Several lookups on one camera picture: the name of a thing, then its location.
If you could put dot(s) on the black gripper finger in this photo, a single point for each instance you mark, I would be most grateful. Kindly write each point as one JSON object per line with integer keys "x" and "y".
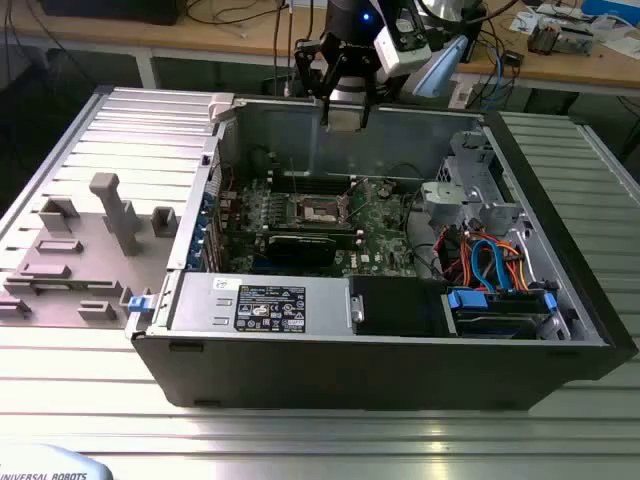
{"x": 369, "y": 80}
{"x": 310, "y": 70}

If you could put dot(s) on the silver CPU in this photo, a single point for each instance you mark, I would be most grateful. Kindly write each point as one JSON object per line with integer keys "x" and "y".
{"x": 345, "y": 120}

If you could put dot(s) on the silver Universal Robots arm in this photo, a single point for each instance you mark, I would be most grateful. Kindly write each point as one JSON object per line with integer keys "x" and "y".
{"x": 440, "y": 70}

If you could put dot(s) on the black RAM slot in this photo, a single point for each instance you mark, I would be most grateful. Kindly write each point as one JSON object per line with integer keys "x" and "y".
{"x": 282, "y": 186}
{"x": 282, "y": 177}
{"x": 310, "y": 232}

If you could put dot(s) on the CPU socket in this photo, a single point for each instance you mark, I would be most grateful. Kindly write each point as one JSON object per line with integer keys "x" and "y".
{"x": 317, "y": 212}

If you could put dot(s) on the black drive bay cover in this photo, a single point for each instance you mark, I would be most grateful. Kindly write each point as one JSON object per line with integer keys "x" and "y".
{"x": 395, "y": 305}

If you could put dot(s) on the beige case latch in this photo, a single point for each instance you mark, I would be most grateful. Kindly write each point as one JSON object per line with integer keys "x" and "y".
{"x": 220, "y": 107}

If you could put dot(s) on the coin cell battery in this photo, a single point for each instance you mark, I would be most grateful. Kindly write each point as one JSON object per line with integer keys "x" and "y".
{"x": 385, "y": 189}

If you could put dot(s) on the wooden desk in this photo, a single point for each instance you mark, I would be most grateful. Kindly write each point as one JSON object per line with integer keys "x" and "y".
{"x": 200, "y": 40}

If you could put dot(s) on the silver metal drive cage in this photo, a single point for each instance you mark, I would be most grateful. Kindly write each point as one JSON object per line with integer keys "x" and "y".
{"x": 450, "y": 195}

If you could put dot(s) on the green motherboard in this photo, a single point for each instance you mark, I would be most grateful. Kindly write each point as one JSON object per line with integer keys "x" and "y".
{"x": 380, "y": 225}

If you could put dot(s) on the small black box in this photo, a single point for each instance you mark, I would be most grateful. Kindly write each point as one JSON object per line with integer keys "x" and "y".
{"x": 513, "y": 58}

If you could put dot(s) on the white printed papers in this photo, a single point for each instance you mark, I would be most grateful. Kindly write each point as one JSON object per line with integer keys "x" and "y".
{"x": 525, "y": 22}

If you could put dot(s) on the blue card retention clip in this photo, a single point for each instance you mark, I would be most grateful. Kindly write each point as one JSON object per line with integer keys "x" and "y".
{"x": 201, "y": 221}
{"x": 195, "y": 252}
{"x": 208, "y": 202}
{"x": 198, "y": 235}

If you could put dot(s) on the small electronic module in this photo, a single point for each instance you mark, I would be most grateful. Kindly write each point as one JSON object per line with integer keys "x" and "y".
{"x": 542, "y": 40}

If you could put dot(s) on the black graphics card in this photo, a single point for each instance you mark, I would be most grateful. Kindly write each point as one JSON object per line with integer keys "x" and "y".
{"x": 300, "y": 250}

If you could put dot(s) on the black flat device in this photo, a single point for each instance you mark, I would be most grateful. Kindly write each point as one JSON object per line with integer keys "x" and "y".
{"x": 100, "y": 12}

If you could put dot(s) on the hard disk in blue carrier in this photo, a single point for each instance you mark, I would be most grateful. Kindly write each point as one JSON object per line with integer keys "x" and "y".
{"x": 467, "y": 300}

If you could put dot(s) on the blue cardboard box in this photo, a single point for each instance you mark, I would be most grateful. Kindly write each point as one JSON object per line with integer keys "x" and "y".
{"x": 610, "y": 6}

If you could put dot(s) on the white paper sheet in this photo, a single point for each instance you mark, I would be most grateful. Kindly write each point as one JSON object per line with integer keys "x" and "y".
{"x": 625, "y": 47}

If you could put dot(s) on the grey power supply unit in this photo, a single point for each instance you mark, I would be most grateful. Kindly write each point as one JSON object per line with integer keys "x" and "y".
{"x": 200, "y": 305}

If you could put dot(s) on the blue case latch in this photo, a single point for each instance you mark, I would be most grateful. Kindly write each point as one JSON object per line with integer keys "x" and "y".
{"x": 139, "y": 304}

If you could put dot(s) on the black open PC case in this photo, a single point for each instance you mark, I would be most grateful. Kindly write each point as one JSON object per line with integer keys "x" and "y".
{"x": 350, "y": 370}

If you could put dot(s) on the grey parts rack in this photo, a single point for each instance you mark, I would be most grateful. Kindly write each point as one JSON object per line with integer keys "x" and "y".
{"x": 75, "y": 260}

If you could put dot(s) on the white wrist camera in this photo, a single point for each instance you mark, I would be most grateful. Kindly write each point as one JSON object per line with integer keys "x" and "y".
{"x": 395, "y": 55}

